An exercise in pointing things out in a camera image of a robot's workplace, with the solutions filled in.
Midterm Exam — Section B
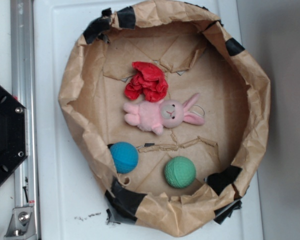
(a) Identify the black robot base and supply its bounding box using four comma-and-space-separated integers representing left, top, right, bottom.
0, 86, 27, 187

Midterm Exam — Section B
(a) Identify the blue dimpled foam ball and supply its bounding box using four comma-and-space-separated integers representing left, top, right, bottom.
109, 142, 139, 174

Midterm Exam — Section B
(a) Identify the green dimpled foam ball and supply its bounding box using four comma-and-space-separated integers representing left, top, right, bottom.
164, 156, 197, 189

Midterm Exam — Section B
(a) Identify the pink plush bunny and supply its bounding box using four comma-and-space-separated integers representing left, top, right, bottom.
123, 93, 205, 136

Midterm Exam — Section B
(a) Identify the brown paper bin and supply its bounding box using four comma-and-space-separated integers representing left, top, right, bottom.
58, 0, 271, 237

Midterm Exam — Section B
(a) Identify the crumpled red cloth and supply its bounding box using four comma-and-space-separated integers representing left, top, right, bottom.
124, 61, 169, 102

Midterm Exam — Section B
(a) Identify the white plastic tray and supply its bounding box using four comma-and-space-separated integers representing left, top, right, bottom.
33, 0, 264, 240

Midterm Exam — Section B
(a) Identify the metal corner bracket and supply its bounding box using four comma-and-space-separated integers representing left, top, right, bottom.
4, 206, 37, 240

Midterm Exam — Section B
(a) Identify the aluminium extrusion rail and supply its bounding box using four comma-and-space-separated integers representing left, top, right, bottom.
10, 0, 42, 240

